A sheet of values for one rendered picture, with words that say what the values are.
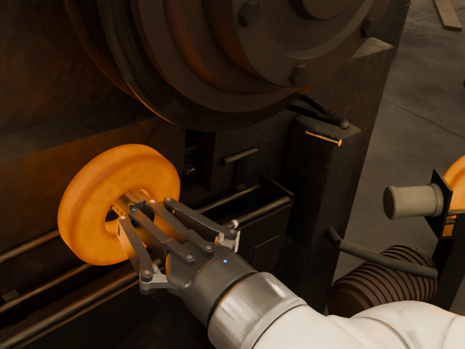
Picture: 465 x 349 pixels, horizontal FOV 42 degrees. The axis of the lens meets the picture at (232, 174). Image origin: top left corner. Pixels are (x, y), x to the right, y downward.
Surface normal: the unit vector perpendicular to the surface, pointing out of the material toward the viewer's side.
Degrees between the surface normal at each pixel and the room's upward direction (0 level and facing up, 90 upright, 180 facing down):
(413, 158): 0
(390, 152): 0
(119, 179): 93
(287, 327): 19
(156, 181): 93
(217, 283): 36
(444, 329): 13
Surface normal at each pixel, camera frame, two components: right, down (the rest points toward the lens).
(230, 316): -0.49, -0.28
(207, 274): -0.32, -0.48
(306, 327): -0.11, -0.91
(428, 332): 0.00, -0.76
